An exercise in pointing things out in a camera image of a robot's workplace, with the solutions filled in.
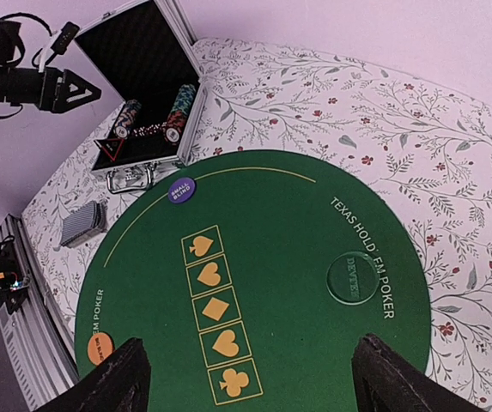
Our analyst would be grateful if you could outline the floral patterned table cover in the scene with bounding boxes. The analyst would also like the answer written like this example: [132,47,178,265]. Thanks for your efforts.
[23,39,492,411]

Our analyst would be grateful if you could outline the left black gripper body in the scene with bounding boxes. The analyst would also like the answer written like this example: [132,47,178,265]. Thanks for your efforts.
[37,68,67,114]

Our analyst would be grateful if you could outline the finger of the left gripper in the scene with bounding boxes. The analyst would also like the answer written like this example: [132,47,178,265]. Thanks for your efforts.
[60,70,101,112]

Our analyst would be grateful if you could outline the orange big blind button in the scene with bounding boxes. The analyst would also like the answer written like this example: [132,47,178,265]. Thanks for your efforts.
[87,332,114,366]

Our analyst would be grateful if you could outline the blue poker chip stack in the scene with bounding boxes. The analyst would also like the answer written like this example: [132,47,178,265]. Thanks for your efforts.
[112,100,142,139]

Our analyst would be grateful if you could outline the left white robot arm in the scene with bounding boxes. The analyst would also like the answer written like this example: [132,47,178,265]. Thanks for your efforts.
[0,13,101,120]

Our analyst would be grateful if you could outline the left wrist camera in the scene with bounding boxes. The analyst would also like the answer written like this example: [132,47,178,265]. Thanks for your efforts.
[32,21,80,73]

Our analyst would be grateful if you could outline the round green poker mat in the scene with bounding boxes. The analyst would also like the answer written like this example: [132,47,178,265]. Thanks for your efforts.
[75,151,430,411]

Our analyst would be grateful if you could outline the purple small blind button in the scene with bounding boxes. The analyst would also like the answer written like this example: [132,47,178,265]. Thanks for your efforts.
[167,177,197,204]

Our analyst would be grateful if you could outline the blue playing card deck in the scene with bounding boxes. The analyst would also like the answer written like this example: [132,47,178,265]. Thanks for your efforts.
[60,201,106,247]

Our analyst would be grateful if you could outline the aluminium poker chip case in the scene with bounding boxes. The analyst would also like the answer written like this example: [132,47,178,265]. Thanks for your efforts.
[76,1,207,194]

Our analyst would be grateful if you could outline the red dice row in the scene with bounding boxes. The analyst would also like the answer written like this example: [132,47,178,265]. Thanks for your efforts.
[131,122,166,137]

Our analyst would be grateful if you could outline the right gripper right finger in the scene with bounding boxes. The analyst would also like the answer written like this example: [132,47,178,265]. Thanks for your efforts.
[351,334,479,412]

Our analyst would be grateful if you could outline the red black poker chip stack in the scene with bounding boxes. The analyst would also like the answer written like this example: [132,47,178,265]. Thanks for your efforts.
[164,111,187,145]

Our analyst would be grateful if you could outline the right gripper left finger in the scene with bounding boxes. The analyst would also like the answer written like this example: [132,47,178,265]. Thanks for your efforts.
[39,337,151,412]

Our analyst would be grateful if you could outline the green poker chip stack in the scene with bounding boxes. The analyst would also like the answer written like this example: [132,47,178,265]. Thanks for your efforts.
[172,84,197,116]

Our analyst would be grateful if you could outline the aluminium front rail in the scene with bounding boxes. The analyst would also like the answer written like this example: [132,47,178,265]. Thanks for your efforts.
[0,215,79,411]

